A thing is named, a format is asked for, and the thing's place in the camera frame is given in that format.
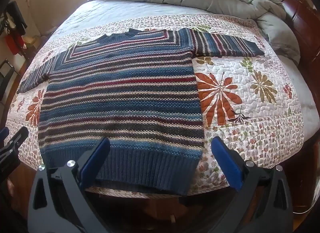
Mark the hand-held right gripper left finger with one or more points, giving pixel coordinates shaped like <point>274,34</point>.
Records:
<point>96,159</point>

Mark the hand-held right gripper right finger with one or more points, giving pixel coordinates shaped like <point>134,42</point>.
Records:
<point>226,159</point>

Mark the black chair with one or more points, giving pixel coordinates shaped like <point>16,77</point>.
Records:
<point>6,77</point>

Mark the floral quilted bedspread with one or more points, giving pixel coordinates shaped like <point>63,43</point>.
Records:
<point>250,112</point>

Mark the dark wooden bed frame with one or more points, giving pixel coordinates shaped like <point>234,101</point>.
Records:
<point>297,10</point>

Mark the red hanging garment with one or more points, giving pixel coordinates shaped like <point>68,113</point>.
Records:
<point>15,44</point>

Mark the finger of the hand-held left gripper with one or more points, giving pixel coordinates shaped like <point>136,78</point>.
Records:
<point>15,141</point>

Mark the striped knit sweater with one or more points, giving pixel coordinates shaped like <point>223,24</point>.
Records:
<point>120,92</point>

